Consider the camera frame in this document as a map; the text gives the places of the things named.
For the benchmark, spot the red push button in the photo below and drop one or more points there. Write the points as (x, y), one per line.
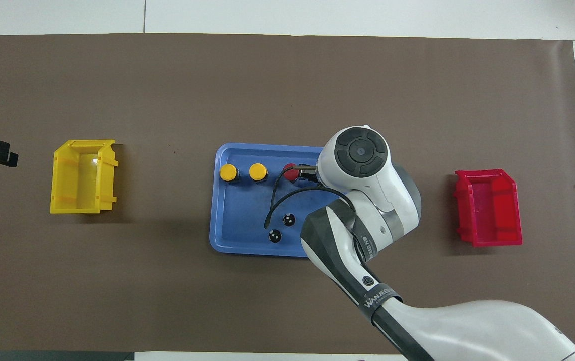
(290, 173)

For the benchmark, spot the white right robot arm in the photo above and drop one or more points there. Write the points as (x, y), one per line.
(367, 165)

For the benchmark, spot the black cylindrical knob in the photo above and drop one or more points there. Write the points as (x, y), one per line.
(289, 219)
(274, 235)

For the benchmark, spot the yellow push button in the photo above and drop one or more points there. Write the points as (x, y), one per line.
(228, 172)
(258, 171)

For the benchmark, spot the yellow plastic bin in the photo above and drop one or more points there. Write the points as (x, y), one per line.
(84, 185)

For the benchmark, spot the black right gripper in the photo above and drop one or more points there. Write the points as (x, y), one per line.
(308, 175)

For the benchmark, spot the red plastic bin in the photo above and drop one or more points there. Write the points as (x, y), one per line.
(493, 210)

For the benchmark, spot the brown table mat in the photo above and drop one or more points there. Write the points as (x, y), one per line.
(287, 75)

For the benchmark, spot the blue plastic tray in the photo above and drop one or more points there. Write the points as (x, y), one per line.
(242, 220)

